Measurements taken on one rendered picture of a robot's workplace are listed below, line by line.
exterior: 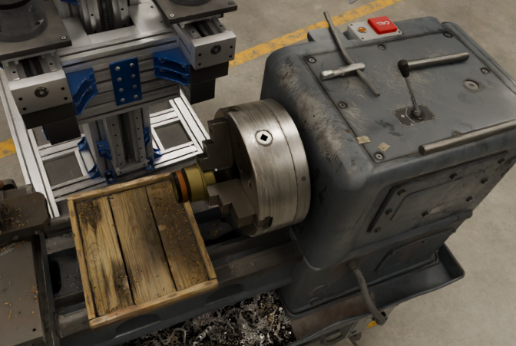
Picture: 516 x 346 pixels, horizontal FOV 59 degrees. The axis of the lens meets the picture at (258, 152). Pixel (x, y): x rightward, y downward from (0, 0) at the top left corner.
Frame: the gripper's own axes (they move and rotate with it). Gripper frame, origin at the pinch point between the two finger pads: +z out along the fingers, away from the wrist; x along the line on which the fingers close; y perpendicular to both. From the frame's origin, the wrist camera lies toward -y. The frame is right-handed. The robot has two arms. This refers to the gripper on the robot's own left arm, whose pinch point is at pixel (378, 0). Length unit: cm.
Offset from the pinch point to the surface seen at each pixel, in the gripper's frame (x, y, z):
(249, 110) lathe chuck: 33.0, -2.6, 19.0
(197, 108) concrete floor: -7, 124, 130
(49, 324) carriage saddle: 86, -15, 51
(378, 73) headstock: -0.6, -6.0, 16.3
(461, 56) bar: -23.6, -10.5, 14.7
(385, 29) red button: -12.6, 6.4, 13.8
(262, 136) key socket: 34.1, -10.3, 20.1
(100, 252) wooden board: 72, 0, 53
